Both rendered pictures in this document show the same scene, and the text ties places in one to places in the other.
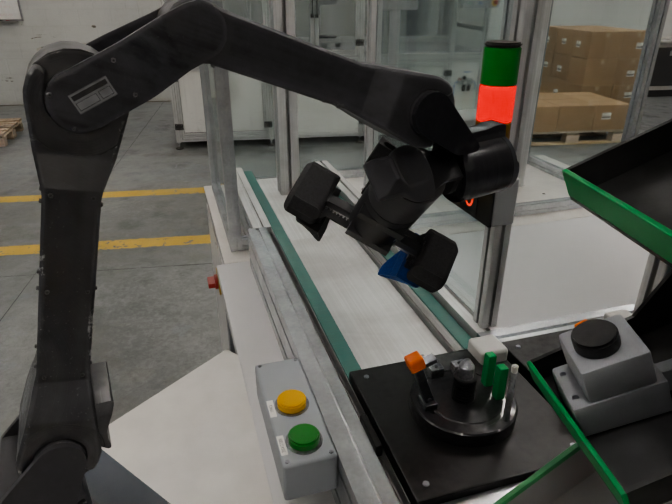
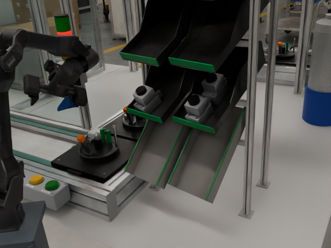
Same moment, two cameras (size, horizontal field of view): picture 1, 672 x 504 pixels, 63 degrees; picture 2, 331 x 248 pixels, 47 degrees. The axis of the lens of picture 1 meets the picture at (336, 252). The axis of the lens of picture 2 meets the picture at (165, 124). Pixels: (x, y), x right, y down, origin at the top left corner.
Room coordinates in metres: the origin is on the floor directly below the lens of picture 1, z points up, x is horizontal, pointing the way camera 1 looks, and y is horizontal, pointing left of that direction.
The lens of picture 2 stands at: (-0.46, 0.41, 1.63)
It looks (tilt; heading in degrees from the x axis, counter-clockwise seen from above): 26 degrees down; 319
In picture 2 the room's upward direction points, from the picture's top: 4 degrees counter-clockwise
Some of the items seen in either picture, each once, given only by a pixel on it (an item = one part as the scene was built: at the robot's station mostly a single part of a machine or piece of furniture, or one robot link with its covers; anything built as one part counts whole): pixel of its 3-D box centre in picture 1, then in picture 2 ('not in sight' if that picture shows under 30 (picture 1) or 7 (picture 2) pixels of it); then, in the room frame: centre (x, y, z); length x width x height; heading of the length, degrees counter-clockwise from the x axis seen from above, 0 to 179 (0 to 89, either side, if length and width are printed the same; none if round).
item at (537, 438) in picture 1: (460, 413); (100, 154); (0.57, -0.17, 0.96); 0.24 x 0.24 x 0.02; 17
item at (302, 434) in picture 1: (304, 439); (52, 186); (0.52, 0.04, 0.96); 0.04 x 0.04 x 0.02
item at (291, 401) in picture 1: (291, 403); (36, 180); (0.59, 0.06, 0.96); 0.04 x 0.04 x 0.02
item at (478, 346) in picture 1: (487, 354); (96, 135); (0.69, -0.23, 0.97); 0.05 x 0.05 x 0.04; 17
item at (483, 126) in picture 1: (446, 142); (77, 54); (0.49, -0.10, 1.35); 0.12 x 0.08 x 0.11; 116
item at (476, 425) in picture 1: (462, 402); (99, 150); (0.57, -0.17, 0.98); 0.14 x 0.14 x 0.02
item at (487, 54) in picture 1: (500, 65); (62, 23); (0.79, -0.23, 1.38); 0.05 x 0.05 x 0.05
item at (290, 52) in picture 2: not in sight; (282, 48); (0.69, -1.53, 1.01); 0.24 x 0.24 x 0.13; 17
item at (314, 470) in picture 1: (292, 420); (38, 188); (0.59, 0.06, 0.93); 0.21 x 0.07 x 0.06; 17
